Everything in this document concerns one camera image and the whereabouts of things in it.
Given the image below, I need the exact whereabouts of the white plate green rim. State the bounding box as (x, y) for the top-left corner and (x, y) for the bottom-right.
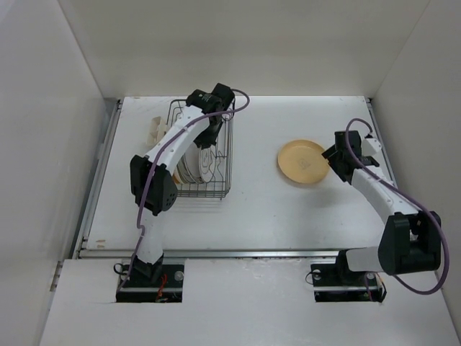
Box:
(199, 145), (217, 183)

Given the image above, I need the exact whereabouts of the tan plastic plate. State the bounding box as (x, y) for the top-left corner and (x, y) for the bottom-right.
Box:
(277, 139), (330, 185)

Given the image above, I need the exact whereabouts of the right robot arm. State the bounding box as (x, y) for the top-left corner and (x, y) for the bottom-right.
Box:
(322, 130), (442, 284)

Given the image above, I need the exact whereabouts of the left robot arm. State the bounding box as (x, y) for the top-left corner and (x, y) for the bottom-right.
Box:
(128, 83), (236, 286)

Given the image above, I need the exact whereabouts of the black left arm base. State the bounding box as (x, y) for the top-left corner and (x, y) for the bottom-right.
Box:
(115, 263), (184, 303)

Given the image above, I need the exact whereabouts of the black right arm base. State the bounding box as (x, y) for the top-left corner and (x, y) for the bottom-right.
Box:
(307, 263), (388, 303)

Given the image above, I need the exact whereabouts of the white bowl green band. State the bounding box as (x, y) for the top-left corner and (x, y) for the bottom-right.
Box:
(183, 152), (201, 183)

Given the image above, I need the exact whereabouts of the yellow plate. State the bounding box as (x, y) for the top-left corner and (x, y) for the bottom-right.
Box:
(173, 174), (181, 184)

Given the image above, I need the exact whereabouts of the grey wire dish rack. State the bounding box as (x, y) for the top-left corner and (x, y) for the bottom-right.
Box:
(174, 114), (233, 200)

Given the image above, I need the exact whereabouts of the aluminium table rail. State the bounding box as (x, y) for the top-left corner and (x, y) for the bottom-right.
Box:
(74, 96), (384, 258)

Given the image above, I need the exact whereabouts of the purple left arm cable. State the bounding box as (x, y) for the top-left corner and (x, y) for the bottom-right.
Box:
(120, 88), (250, 289)

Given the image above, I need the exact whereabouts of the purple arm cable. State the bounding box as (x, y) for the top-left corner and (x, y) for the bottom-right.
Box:
(120, 88), (250, 289)
(345, 117), (453, 300)

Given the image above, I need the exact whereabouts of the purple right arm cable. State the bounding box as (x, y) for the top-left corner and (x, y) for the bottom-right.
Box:
(345, 117), (453, 300)

